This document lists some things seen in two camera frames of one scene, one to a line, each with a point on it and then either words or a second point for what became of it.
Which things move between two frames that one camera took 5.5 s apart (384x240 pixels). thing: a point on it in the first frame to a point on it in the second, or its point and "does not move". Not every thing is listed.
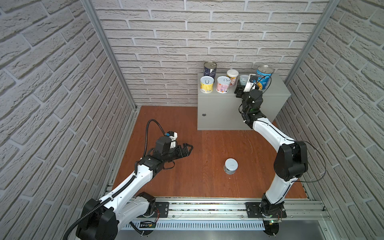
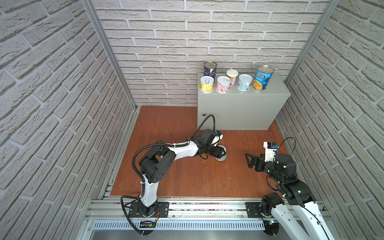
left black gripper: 177,151 to 214,150
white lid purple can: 222,84 does not move
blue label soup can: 264,73 does not move
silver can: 243,79 does not move
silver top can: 230,166 to 223,157
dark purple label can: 209,69 does not move
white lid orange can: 233,74 does not move
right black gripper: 240,91 to 260,161
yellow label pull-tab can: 206,84 does not move
